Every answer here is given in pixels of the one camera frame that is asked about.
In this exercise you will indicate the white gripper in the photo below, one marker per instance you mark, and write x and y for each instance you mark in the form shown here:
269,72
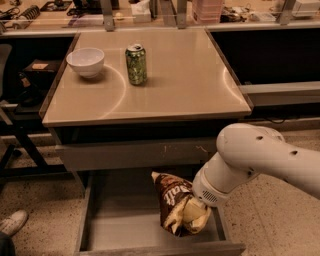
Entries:
207,190

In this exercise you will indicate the brown sea salt chip bag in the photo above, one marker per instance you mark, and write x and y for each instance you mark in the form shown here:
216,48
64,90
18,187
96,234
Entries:
173,194

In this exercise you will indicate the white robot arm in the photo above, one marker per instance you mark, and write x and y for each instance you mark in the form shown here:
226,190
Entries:
243,152

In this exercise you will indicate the closed grey top drawer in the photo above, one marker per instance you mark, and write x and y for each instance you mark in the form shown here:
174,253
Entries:
137,154

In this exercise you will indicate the open grey middle drawer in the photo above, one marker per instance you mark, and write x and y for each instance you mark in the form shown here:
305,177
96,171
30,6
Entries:
121,217

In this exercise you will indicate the grey drawer cabinet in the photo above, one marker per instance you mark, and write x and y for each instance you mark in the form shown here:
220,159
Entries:
189,92

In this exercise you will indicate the green soda can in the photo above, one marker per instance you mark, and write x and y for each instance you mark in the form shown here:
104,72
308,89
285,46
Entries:
136,64

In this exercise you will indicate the white bowl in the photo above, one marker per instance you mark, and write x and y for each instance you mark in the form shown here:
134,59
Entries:
86,62

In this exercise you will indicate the white shoe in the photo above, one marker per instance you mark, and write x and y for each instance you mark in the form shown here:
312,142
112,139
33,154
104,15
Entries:
13,223

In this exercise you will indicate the pink plastic container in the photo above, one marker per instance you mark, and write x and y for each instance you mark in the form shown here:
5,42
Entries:
207,11

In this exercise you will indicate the white tissue box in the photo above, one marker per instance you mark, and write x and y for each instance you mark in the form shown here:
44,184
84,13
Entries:
141,11

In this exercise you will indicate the black office chair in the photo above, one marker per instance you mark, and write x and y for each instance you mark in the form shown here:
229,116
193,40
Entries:
8,152

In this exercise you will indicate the black coiled spring object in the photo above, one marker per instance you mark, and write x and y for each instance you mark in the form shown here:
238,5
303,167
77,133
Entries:
26,17

